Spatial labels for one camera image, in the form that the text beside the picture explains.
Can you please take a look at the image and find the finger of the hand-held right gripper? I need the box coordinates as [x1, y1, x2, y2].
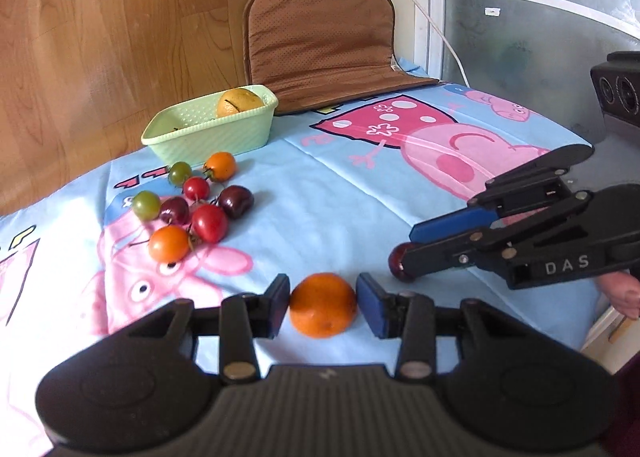
[409, 144, 596, 244]
[399, 190, 592, 283]

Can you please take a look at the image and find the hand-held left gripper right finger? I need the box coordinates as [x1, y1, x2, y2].
[355, 272, 533, 383]

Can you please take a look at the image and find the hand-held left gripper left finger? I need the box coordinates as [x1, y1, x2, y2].
[112, 273, 292, 385]

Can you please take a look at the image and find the orange mandarin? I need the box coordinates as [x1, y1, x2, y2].
[289, 272, 357, 339]

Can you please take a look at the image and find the dark red cherry tomato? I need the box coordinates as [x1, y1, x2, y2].
[218, 185, 255, 220]
[159, 196, 191, 226]
[388, 243, 417, 284]

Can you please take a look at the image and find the orange cherry tomato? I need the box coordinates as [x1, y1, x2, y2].
[203, 152, 237, 183]
[148, 226, 191, 263]

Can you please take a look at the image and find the green cherry tomato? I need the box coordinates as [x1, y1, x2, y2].
[168, 161, 194, 187]
[132, 190, 162, 222]

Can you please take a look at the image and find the light green plastic basket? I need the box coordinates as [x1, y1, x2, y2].
[140, 84, 279, 166]

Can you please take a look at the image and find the person's right hand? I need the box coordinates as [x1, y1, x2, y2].
[595, 270, 640, 321]

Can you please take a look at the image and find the cartoon pig printed blanket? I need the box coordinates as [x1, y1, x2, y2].
[0, 56, 617, 457]

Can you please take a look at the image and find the black speaker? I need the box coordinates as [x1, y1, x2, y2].
[589, 50, 640, 129]

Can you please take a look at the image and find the white framed glass door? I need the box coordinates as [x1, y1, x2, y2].
[412, 0, 640, 150]

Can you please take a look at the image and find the yellow citrus fruit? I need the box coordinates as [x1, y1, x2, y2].
[216, 88, 264, 118]

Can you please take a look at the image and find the brown seat cushion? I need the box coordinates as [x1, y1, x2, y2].
[242, 0, 441, 116]

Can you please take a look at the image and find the wooden headboard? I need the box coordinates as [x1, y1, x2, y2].
[0, 0, 277, 218]

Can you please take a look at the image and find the white cable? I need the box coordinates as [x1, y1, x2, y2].
[367, 0, 474, 86]

